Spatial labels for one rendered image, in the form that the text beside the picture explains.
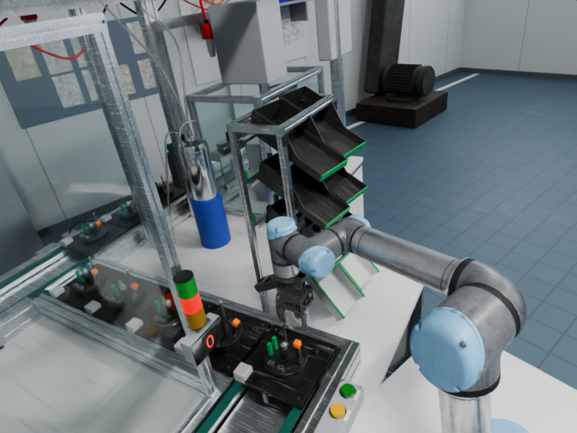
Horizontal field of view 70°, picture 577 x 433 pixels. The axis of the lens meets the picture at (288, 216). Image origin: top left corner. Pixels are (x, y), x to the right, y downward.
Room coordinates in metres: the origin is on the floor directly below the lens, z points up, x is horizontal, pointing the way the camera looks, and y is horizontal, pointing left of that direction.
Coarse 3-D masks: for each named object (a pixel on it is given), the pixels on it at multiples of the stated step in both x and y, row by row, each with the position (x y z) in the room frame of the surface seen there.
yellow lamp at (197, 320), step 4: (200, 312) 0.79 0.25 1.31; (188, 316) 0.78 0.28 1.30; (192, 316) 0.78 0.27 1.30; (196, 316) 0.78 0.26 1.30; (200, 316) 0.79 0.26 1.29; (204, 316) 0.80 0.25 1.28; (188, 320) 0.79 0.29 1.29; (192, 320) 0.78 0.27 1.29; (196, 320) 0.78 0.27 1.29; (200, 320) 0.79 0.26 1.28; (204, 320) 0.80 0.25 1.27; (188, 324) 0.79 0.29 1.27; (192, 324) 0.78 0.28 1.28; (196, 324) 0.78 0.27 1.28; (200, 324) 0.79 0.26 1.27; (204, 324) 0.79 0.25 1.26; (192, 328) 0.78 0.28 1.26; (196, 328) 0.78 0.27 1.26
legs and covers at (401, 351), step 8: (424, 288) 1.37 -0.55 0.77; (416, 304) 1.35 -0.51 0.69; (416, 312) 1.35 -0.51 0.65; (416, 320) 1.34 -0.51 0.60; (408, 328) 1.41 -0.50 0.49; (408, 336) 1.41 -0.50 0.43; (400, 344) 1.43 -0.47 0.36; (408, 344) 1.41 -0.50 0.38; (400, 352) 1.43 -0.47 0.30; (408, 352) 1.41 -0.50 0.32; (392, 360) 1.45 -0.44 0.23; (400, 360) 1.43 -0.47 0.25; (392, 368) 1.44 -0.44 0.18
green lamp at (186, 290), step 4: (192, 280) 0.80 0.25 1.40; (176, 284) 0.79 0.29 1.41; (180, 284) 0.78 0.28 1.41; (184, 284) 0.78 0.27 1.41; (188, 284) 0.79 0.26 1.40; (192, 284) 0.79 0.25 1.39; (196, 284) 0.81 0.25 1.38; (176, 288) 0.79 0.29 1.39; (180, 288) 0.78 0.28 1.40; (184, 288) 0.78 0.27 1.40; (188, 288) 0.79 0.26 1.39; (192, 288) 0.79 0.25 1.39; (196, 288) 0.80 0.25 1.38; (180, 292) 0.78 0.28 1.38; (184, 292) 0.78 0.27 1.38; (188, 292) 0.78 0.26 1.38; (192, 292) 0.79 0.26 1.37; (196, 292) 0.80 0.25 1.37; (180, 296) 0.79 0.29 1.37; (184, 296) 0.78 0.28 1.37; (188, 296) 0.78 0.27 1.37; (192, 296) 0.79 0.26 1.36
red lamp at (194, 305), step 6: (198, 294) 0.81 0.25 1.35; (180, 300) 0.79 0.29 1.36; (186, 300) 0.78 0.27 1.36; (192, 300) 0.79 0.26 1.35; (198, 300) 0.80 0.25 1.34; (186, 306) 0.78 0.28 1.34; (192, 306) 0.78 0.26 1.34; (198, 306) 0.79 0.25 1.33; (186, 312) 0.79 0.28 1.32; (192, 312) 0.78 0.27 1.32
